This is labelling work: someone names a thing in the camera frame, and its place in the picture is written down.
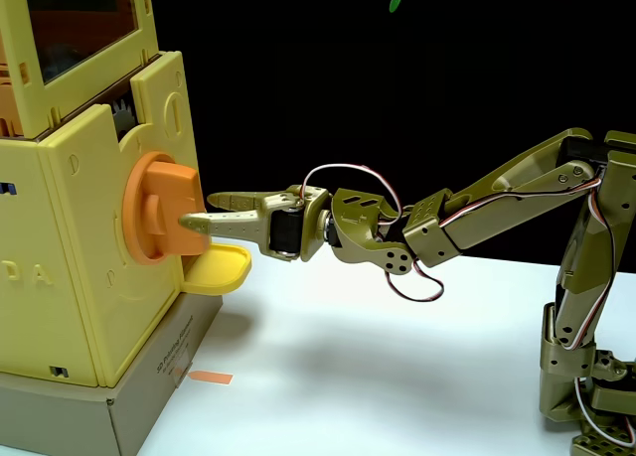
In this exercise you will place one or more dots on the grey gear wheel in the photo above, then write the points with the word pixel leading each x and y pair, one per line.
pixel 121 115

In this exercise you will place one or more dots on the yellow capsule vending machine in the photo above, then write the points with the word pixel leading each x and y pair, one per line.
pixel 84 257

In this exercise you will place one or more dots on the yellow dispensing tray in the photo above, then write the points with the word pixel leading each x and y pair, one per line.
pixel 218 269

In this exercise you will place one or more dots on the brown cardboard box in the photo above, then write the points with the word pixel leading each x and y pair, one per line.
pixel 64 416

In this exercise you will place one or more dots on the clear tape strip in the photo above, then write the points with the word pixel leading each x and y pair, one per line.
pixel 181 374

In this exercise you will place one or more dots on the orange tape arrow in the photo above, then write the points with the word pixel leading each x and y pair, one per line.
pixel 211 377

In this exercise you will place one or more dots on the orange vending machine knob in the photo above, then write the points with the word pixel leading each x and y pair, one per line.
pixel 164 183

